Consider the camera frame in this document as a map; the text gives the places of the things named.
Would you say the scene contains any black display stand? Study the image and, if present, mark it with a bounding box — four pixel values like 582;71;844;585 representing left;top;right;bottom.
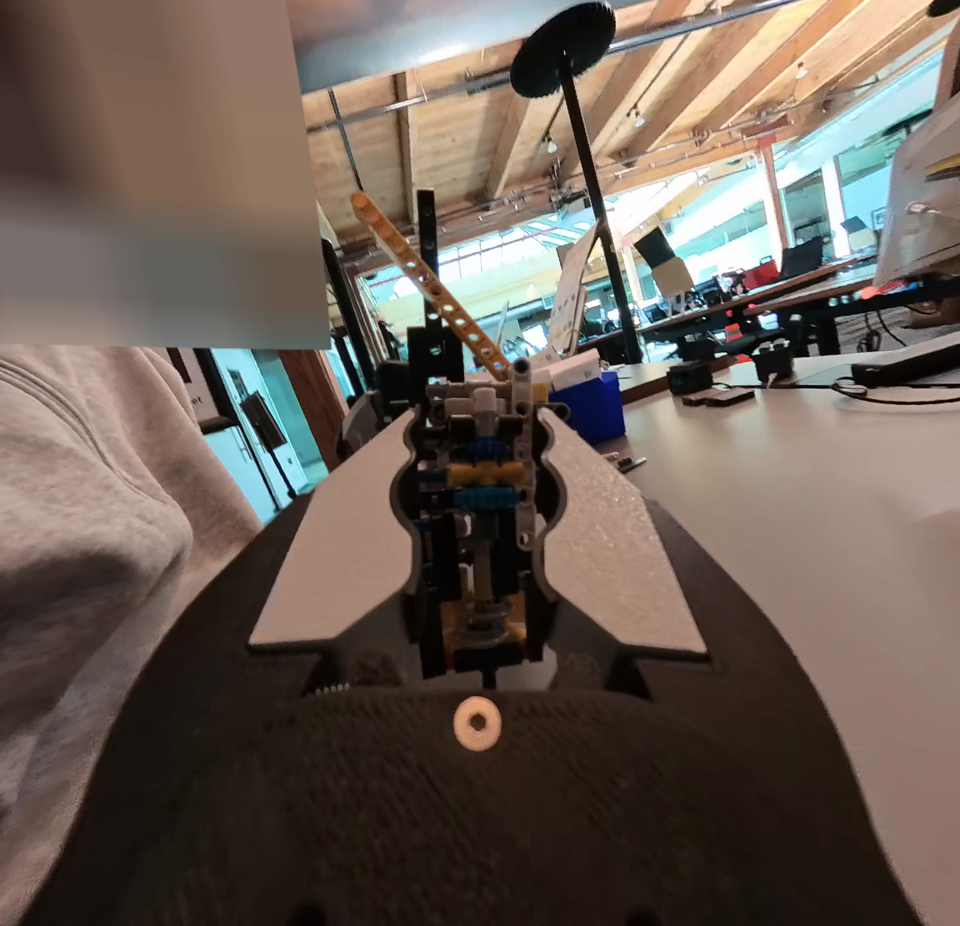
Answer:
238;389;297;501

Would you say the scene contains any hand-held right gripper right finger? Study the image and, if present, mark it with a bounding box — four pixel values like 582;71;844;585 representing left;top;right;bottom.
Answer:
536;408;711;657

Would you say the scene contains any black cable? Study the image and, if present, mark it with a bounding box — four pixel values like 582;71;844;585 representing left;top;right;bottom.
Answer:
828;378;960;409

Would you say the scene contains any propped instruction booklet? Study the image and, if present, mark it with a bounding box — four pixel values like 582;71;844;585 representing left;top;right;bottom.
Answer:
551;221;601;357

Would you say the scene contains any lego technic crane model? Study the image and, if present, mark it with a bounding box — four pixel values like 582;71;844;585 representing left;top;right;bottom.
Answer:
348;187;573;679

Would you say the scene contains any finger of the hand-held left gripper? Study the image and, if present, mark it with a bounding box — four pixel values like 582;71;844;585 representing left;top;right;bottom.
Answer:
339;395;400;456

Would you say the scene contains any black flat device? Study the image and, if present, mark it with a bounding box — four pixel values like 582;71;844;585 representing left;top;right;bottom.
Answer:
849;339;960;388

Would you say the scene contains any blue plastic bin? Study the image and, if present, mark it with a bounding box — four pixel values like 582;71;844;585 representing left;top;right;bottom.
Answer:
549;374;627;444

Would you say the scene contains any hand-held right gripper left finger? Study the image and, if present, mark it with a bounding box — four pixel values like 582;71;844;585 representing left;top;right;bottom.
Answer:
247;408;420;654

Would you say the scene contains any black pole with ribbed disc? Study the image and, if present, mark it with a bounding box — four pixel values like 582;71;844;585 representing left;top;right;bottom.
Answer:
510;2;646;364

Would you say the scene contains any grey hooded sweatshirt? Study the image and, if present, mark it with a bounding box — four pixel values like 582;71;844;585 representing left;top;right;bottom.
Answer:
0;344;265;926

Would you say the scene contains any black charger cube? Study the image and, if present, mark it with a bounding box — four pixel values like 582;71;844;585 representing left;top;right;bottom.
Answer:
667;359;732;396

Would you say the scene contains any silver ventilation duct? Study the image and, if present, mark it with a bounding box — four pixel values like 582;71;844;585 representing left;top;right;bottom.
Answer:
288;0;751;94

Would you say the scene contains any dark background table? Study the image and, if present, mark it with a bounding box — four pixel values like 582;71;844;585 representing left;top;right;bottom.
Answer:
641;254;960;364

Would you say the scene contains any black power adapter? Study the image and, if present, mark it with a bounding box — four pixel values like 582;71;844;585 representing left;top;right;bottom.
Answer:
752;337;798;383

